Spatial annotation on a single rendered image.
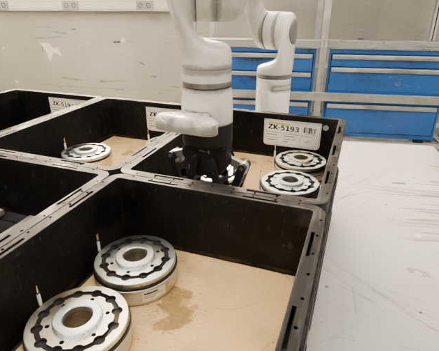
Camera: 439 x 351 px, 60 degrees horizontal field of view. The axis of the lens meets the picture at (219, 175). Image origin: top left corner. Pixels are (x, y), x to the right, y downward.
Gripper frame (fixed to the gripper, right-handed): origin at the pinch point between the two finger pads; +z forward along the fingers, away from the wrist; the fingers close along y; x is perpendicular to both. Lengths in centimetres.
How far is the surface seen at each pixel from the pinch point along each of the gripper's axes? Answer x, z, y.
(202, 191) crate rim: 9.5, -7.6, -4.1
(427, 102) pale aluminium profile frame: -219, 26, -39
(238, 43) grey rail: -188, -6, 76
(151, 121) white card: -26.9, -2.9, 29.9
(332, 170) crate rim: -4.8, -7.7, -18.1
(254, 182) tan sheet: -15.7, 2.3, -2.1
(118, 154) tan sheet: -15.8, 2.3, 32.0
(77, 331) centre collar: 29.9, -1.3, -1.5
